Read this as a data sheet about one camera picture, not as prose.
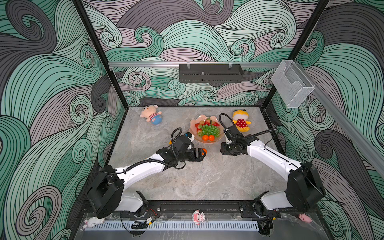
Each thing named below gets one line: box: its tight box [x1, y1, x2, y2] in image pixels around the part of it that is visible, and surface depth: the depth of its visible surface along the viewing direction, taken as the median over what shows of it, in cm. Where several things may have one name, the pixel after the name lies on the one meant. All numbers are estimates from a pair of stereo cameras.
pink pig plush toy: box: [140, 104, 163, 125], surface depth 109 cm
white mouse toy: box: [83, 216, 105, 229], surface depth 70 cm
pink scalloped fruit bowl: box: [189, 114, 225, 144], surface depth 103 cm
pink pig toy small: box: [298, 213, 313, 224], surface depth 71 cm
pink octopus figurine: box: [192, 209, 206, 226], surface depth 70 cm
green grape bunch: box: [197, 124, 221, 137], surface depth 103 cm
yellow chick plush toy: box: [232, 109, 252, 132], surface depth 107 cm
